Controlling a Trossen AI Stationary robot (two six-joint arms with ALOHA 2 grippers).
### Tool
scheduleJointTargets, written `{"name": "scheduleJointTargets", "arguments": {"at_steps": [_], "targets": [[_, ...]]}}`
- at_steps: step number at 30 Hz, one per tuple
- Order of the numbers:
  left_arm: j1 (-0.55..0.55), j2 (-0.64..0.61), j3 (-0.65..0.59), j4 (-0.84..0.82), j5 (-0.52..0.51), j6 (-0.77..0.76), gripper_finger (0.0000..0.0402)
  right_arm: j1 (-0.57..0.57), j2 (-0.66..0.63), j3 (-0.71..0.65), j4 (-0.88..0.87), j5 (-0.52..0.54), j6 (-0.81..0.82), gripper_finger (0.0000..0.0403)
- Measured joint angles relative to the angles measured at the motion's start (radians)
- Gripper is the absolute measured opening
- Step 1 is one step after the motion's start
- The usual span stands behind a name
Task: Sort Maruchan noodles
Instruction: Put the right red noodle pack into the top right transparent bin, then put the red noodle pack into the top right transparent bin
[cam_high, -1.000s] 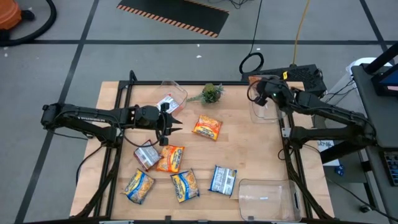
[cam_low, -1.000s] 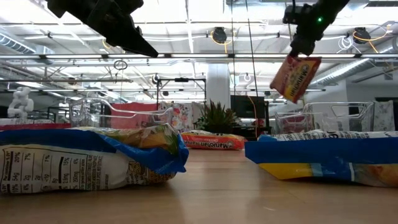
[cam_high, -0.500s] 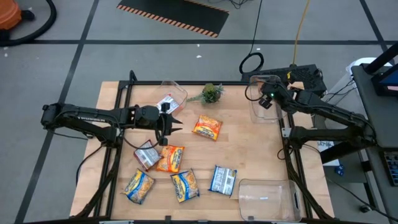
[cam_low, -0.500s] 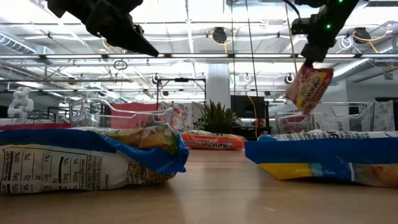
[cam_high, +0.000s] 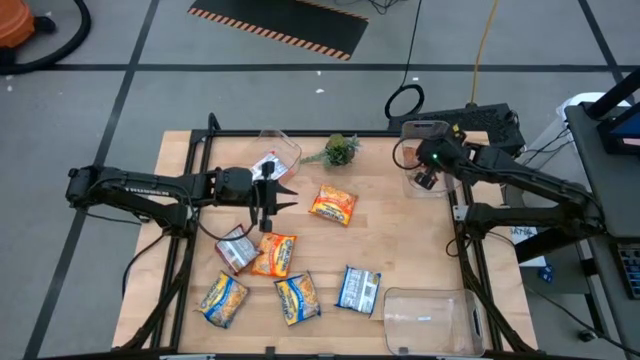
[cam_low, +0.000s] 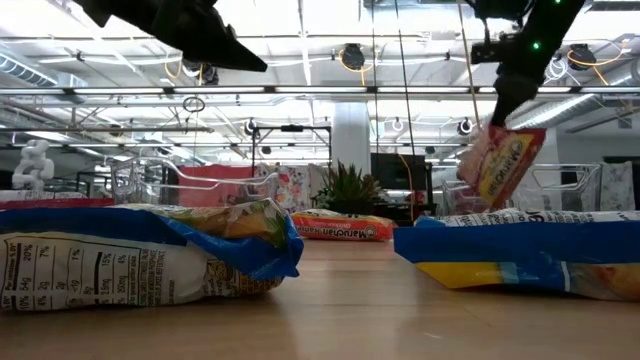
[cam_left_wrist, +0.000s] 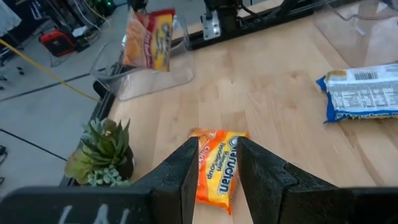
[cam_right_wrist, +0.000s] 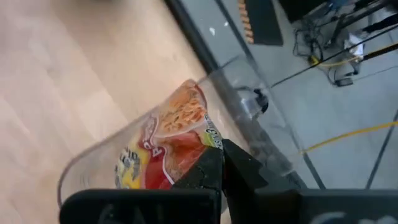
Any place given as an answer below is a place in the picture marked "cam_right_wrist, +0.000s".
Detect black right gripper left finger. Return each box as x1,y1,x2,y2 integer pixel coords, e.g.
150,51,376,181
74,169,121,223
58,145,224,224

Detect black floor mat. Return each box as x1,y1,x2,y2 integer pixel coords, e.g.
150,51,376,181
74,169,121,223
238,0,284,47

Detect black floor cables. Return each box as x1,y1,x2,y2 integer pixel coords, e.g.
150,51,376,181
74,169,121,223
292,18,364,88

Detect clear plastic bin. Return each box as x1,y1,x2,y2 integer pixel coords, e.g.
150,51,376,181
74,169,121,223
57,54,299,215

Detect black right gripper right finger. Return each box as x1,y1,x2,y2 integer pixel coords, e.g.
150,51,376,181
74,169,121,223
221,138,398,224

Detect red Maruchan ramen pack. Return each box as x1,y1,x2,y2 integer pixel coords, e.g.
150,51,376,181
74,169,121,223
114,79,224,190

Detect black frame foot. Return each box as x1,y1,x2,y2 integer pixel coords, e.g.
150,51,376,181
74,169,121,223
252,88,269,113

